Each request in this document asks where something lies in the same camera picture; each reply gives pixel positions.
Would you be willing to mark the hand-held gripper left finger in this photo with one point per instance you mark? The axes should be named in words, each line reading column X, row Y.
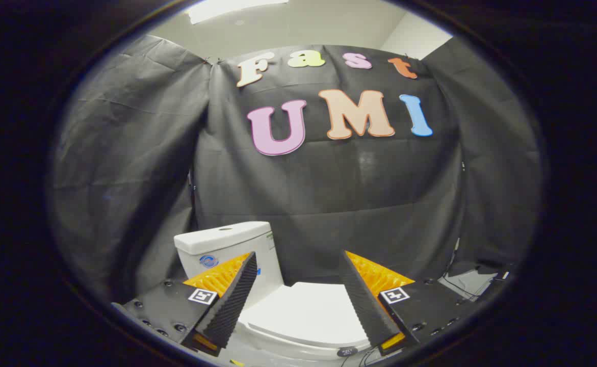
column 234, row 306

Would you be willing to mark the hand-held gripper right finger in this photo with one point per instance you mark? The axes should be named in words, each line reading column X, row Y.
column 362, row 306

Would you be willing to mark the white ceramic toilet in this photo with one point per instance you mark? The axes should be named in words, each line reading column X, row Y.
column 216, row 239

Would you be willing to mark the black backdrop cloth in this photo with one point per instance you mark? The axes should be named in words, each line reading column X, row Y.
column 329, row 193

